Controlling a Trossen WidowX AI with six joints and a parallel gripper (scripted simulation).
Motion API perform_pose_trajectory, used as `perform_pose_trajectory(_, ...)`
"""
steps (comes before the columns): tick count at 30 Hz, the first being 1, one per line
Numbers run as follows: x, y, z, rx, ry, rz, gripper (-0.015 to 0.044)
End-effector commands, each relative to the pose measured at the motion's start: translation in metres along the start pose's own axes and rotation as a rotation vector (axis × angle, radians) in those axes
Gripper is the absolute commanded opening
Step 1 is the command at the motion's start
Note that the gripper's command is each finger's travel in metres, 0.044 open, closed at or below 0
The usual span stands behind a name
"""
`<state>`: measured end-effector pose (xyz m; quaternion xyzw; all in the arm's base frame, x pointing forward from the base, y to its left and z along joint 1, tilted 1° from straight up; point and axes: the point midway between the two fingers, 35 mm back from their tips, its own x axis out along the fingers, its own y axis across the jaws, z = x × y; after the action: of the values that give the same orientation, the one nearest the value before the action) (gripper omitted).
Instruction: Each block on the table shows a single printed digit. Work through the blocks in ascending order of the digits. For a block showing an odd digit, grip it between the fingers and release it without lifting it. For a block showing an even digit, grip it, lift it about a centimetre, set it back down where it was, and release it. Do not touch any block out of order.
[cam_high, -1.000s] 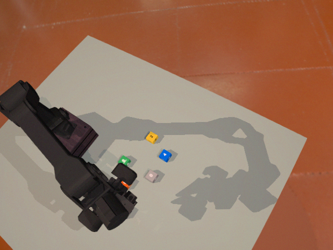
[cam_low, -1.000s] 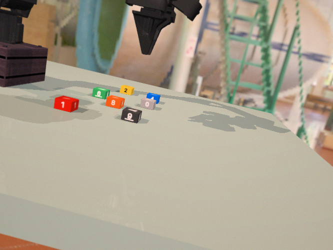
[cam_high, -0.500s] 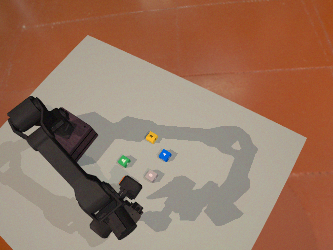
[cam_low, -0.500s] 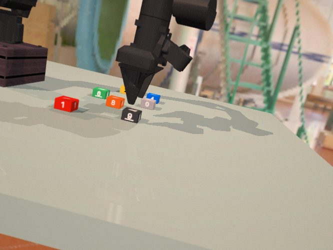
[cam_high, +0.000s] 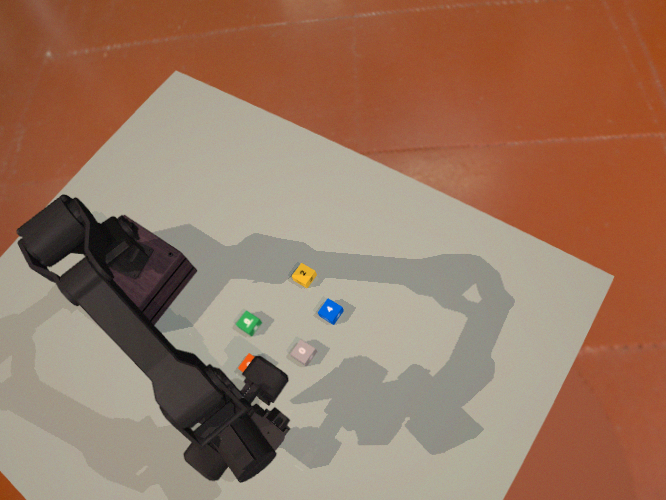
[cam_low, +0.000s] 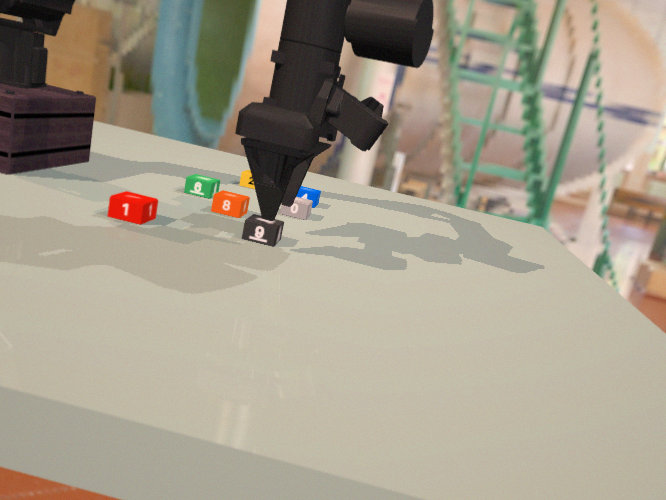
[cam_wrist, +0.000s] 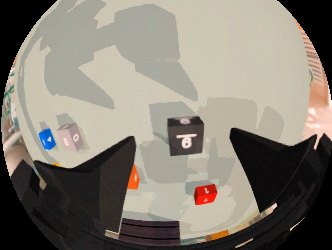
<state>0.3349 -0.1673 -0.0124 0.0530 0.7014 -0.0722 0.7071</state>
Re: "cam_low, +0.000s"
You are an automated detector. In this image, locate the green block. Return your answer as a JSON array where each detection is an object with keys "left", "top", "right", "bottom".
[{"left": 184, "top": 174, "right": 220, "bottom": 199}]

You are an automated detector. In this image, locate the orange block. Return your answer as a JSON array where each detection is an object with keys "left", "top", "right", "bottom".
[{"left": 211, "top": 191, "right": 250, "bottom": 218}]

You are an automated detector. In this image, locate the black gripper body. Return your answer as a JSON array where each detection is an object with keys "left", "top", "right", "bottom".
[{"left": 235, "top": 40, "right": 341, "bottom": 152}]

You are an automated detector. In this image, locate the blue block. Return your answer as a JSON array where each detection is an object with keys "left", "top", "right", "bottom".
[{"left": 296, "top": 186, "right": 321, "bottom": 208}]

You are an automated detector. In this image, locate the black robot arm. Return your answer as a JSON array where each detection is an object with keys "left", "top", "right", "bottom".
[{"left": 0, "top": 0, "right": 434, "bottom": 152}]

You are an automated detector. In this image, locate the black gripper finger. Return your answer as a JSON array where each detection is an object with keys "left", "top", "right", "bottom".
[
  {"left": 241, "top": 137, "right": 315, "bottom": 221},
  {"left": 281, "top": 142, "right": 332, "bottom": 207}
]

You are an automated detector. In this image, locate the yellow block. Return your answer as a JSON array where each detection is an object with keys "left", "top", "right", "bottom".
[{"left": 240, "top": 170, "right": 255, "bottom": 189}]

